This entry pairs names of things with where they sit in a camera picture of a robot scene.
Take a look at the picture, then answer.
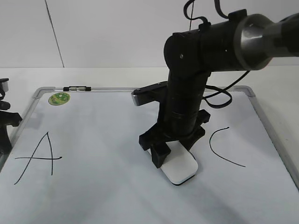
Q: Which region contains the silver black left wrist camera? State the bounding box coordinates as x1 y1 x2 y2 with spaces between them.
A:
0 78 9 93

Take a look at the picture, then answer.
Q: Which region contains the white rectangular board eraser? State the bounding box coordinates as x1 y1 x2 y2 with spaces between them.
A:
149 141 199 186

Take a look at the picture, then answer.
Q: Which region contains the round green magnet sticker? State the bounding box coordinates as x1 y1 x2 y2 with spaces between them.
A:
48 92 71 106

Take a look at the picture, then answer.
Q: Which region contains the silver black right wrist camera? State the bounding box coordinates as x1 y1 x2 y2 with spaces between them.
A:
131 81 167 106

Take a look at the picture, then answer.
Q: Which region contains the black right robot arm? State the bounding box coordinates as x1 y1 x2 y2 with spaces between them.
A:
133 10 299 168

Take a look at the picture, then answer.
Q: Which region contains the white board with grey frame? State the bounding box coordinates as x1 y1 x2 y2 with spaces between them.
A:
0 86 299 224

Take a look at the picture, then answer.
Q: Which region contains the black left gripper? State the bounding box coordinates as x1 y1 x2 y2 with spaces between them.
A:
0 100 22 154

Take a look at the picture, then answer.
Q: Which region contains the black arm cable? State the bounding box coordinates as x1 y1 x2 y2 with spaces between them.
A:
183 0 251 109

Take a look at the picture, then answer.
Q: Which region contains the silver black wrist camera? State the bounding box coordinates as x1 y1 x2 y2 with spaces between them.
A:
0 78 9 93
131 81 167 106

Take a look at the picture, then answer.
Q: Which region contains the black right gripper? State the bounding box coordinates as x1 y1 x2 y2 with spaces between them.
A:
139 110 209 168

